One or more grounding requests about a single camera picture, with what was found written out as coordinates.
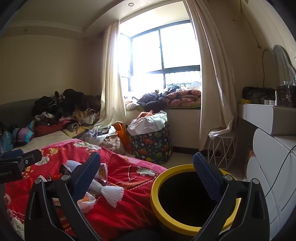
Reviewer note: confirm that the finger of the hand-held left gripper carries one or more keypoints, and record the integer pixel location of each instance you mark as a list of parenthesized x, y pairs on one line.
[(29, 158), (11, 154)]

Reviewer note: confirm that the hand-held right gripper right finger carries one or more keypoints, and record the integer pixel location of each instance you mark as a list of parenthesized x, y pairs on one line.
[(205, 176)]

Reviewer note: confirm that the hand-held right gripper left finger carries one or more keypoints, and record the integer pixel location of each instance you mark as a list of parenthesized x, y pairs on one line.
[(85, 176)]

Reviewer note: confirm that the white foam net sleeve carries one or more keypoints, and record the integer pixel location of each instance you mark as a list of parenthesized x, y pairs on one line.
[(111, 193)]

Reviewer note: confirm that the yellow rimmed black trash bin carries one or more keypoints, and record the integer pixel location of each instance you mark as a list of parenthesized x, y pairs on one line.
[(157, 185)]

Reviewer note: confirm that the teal cloth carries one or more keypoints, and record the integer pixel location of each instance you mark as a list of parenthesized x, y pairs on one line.
[(7, 141)]

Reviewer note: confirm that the white crumpled wrapper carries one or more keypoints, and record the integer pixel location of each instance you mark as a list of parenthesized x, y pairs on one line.
[(72, 165)]

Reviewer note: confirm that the purple blue striped cloth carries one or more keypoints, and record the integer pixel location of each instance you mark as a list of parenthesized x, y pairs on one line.
[(23, 135)]

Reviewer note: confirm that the red cloth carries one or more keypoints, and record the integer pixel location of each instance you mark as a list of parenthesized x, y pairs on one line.
[(48, 128)]

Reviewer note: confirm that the lavender white cloth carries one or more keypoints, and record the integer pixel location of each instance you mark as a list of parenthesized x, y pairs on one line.
[(97, 136)]

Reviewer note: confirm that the pink floral cloth bag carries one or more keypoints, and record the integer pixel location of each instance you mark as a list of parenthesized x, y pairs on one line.
[(113, 144)]

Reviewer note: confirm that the leopard print cloth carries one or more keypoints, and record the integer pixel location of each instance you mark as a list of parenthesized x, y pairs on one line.
[(71, 126)]

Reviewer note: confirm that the red floral blanket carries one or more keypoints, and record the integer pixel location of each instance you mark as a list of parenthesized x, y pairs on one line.
[(129, 208)]

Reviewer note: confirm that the orange bag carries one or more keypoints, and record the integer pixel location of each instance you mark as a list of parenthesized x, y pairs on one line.
[(121, 134)]

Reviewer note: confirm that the beige and white clothes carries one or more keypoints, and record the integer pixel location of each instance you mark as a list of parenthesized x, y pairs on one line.
[(85, 117)]

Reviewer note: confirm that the dinosaur print storage bag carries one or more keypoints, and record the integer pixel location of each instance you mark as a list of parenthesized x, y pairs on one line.
[(152, 148)]

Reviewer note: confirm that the white drawer cabinet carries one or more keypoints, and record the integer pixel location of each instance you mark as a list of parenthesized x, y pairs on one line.
[(261, 150)]

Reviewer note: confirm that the pile of dark clothes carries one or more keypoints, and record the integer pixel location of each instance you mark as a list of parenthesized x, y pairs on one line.
[(69, 102)]

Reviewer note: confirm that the green window seat cushion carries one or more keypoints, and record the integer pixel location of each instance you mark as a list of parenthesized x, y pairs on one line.
[(185, 107)]

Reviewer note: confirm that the white vanity table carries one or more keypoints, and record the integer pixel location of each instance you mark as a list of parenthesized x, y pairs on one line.
[(256, 113)]

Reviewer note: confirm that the orange patterned quilt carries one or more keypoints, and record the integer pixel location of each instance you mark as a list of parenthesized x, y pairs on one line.
[(185, 97)]

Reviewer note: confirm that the pale green cloth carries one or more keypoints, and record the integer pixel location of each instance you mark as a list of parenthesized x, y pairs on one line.
[(134, 107)]

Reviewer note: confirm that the pink garment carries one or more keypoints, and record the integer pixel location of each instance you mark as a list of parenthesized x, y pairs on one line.
[(145, 114)]

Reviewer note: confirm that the dark clothes bundle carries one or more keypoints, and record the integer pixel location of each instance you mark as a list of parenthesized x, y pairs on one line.
[(174, 88)]

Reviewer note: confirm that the cream curtain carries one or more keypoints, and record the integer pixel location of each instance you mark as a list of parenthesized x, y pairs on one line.
[(111, 81), (215, 81)]

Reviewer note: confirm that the dark puffer jacket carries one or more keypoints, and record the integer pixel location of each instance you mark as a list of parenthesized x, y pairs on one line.
[(150, 98)]

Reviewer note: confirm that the camouflage bag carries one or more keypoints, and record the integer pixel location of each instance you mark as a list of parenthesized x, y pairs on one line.
[(256, 93)]

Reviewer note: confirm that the clear organizer box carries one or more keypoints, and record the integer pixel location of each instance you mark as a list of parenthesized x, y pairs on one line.
[(286, 96)]

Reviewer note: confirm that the wavy framed mirror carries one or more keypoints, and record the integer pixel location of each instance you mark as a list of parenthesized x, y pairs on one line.
[(270, 64)]

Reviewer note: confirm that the dark framed window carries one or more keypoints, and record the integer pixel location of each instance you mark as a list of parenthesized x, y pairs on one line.
[(175, 46)]

